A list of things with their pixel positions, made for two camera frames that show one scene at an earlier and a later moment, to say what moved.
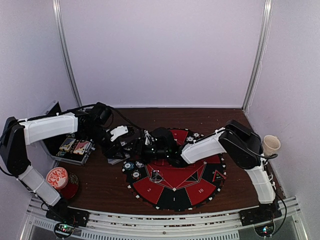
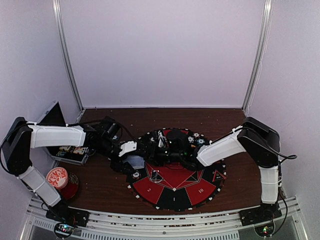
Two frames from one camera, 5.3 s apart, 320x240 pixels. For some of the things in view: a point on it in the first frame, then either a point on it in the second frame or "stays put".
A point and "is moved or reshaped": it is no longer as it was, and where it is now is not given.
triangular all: (217, 176) stays put
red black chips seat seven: (196, 135) stays put
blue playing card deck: (113, 161) is moved or reshaped
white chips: (190, 138) stays put
